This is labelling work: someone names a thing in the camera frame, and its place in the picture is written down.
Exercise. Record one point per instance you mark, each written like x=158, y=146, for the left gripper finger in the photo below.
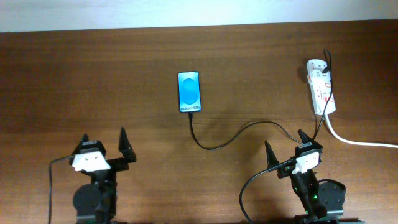
x=85, y=138
x=125, y=147

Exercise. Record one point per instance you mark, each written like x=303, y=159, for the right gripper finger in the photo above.
x=271, y=158
x=307, y=140

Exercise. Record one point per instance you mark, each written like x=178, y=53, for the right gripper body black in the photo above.
x=286, y=170

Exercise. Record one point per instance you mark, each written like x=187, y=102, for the blue Galaxy smartphone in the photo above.
x=189, y=92

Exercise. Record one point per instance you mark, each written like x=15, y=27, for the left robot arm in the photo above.
x=96, y=202

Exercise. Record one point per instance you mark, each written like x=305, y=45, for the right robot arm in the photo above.
x=322, y=199

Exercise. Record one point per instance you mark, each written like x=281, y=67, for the white USB charger plug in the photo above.
x=317, y=76

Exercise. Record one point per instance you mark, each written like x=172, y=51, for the white power strip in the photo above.
x=323, y=100

